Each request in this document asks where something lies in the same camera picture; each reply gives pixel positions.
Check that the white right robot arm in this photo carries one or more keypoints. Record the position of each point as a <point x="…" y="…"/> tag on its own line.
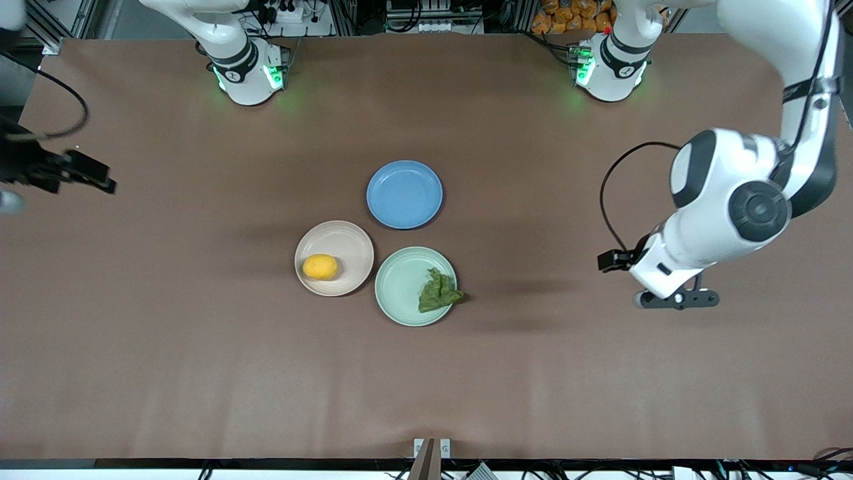
<point x="243" y="80"/>

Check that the pale green plate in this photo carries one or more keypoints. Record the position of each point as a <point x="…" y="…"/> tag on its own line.
<point x="400" y="286"/>

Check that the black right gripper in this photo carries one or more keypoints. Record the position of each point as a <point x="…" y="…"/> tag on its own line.
<point x="25" y="164"/>

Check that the beige plate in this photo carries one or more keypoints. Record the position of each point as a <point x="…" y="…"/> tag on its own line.
<point x="346" y="240"/>

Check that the green lettuce leaf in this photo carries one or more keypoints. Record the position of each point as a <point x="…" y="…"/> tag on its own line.
<point x="436" y="293"/>

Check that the white metal table bracket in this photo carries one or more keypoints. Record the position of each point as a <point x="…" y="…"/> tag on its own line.
<point x="445" y="448"/>

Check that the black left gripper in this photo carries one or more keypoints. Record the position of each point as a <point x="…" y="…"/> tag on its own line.
<point x="614" y="258"/>

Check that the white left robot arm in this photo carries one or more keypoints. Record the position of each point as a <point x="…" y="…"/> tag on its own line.
<point x="720" y="193"/>

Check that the yellow lemon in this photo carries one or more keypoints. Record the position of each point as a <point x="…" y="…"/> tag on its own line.
<point x="320" y="266"/>

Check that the blue plate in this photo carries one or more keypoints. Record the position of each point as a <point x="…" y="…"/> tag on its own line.
<point x="404" y="194"/>

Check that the white power strip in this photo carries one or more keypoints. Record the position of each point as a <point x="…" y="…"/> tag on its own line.
<point x="293" y="13"/>

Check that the grey ribbed box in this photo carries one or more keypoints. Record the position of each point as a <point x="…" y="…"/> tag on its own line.
<point x="481" y="472"/>

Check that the aluminium frame corner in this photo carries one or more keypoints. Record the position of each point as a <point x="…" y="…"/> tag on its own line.
<point x="52" y="43"/>

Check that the bag of orange fruits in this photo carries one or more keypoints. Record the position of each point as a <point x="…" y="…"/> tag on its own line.
<point x="566" y="16"/>

